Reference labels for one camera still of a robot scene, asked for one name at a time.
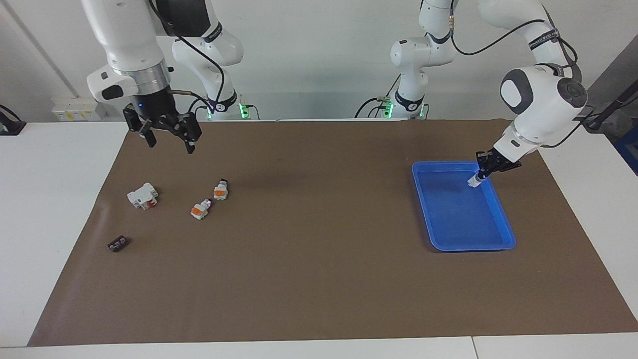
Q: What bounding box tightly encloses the black base cable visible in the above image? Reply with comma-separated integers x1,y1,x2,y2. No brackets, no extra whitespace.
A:
354,74,400,119
187,97,261,121

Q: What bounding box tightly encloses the blue box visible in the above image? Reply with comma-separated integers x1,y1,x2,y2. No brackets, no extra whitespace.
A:
614,127,638,175

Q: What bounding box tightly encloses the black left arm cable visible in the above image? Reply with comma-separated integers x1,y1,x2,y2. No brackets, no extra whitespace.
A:
448,10,597,150

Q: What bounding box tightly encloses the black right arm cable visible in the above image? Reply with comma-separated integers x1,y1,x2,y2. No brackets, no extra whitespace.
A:
149,0,226,118

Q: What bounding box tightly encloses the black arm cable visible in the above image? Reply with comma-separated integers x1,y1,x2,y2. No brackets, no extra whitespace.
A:
448,10,597,150
149,0,226,118

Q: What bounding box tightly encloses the white wall cable duct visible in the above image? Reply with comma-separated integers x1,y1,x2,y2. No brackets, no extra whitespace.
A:
0,0,81,98

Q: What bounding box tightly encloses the black clamp mount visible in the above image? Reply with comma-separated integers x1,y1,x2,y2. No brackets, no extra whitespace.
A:
0,105,26,136

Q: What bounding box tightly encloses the white wall socket box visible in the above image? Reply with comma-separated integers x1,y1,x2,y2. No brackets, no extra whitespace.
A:
52,96,108,122

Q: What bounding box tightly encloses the black stand pole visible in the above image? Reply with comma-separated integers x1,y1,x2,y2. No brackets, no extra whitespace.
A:
581,80,638,133

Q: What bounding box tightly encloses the brown table mat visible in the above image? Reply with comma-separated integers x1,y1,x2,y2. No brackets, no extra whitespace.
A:
27,119,638,348

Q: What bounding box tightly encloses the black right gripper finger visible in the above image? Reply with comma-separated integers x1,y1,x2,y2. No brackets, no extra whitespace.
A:
176,113,203,154
139,122,158,149

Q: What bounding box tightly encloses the blue plastic tray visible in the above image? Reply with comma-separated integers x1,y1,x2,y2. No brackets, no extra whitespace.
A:
412,161,516,252

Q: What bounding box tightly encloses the white circuit breaker red lever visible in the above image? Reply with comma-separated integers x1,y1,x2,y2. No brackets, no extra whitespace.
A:
127,182,159,210

